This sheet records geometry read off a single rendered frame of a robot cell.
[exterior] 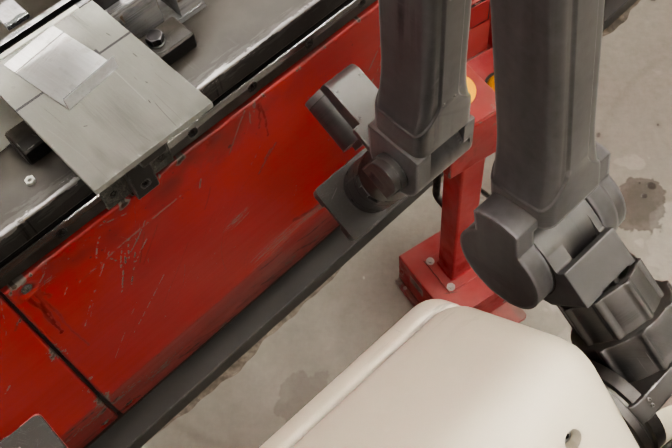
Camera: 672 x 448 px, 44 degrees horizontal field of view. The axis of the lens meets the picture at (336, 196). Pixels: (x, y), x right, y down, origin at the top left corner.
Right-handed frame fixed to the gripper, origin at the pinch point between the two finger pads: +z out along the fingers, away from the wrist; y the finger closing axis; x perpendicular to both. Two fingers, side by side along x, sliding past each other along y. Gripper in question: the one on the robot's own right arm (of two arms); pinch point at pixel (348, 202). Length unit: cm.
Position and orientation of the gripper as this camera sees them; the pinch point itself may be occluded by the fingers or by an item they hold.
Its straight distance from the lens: 93.8
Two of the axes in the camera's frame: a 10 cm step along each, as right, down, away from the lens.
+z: -2.4, 2.0, 9.5
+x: 6.3, 7.7, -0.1
